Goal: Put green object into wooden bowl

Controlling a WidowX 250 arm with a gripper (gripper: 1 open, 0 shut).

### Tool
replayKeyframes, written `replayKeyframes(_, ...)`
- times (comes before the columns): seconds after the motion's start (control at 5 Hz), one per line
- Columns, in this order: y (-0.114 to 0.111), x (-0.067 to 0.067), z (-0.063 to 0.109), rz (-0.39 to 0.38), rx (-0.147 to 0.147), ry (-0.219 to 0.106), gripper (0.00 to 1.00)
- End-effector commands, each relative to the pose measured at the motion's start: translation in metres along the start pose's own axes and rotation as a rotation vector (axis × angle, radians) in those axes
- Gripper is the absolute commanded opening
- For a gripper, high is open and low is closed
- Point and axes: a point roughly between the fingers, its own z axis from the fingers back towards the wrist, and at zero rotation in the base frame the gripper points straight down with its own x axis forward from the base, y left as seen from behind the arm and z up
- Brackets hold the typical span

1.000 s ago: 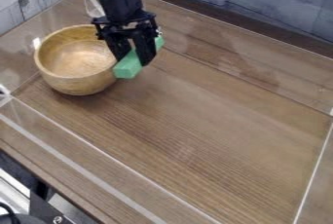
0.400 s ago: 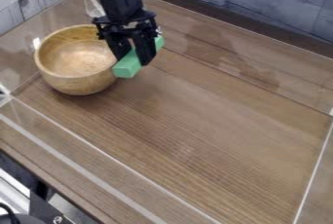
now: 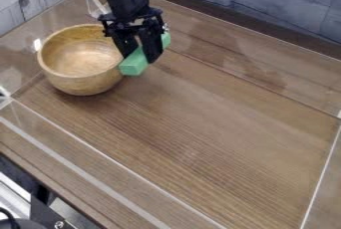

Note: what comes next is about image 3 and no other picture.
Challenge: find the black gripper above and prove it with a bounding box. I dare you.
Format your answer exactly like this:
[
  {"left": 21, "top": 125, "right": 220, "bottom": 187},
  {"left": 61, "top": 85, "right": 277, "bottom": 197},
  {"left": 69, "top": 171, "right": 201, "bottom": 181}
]
[{"left": 98, "top": 7, "right": 169, "bottom": 64}]

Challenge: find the green rectangular block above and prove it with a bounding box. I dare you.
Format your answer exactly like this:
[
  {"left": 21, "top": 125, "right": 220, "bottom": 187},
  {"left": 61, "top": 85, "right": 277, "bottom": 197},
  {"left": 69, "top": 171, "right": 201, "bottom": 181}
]
[{"left": 118, "top": 31, "right": 173, "bottom": 77}]

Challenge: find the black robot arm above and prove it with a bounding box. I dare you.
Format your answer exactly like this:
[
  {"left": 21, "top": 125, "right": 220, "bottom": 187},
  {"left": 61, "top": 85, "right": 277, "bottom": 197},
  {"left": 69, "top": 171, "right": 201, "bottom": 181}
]
[{"left": 98, "top": 0, "right": 166, "bottom": 64}]

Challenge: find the wooden bowl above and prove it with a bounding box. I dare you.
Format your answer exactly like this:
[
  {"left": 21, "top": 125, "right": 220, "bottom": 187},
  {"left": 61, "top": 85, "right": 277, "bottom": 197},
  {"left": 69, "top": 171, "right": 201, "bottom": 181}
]
[{"left": 38, "top": 24, "right": 124, "bottom": 96}]

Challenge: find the clear acrylic corner bracket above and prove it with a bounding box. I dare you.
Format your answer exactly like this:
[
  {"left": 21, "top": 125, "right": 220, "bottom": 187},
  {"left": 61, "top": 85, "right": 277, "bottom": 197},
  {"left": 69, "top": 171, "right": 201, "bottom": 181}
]
[{"left": 86, "top": 0, "right": 110, "bottom": 19}]

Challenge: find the black metal table bracket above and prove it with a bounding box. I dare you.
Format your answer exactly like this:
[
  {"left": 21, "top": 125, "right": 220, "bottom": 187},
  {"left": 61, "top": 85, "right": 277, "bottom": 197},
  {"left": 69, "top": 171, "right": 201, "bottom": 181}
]
[{"left": 30, "top": 195, "right": 81, "bottom": 229}]

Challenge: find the black cable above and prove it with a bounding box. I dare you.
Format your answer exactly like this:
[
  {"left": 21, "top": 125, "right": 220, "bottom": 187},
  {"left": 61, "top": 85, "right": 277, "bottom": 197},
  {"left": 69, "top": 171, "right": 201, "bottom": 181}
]
[{"left": 0, "top": 206, "right": 22, "bottom": 229}]

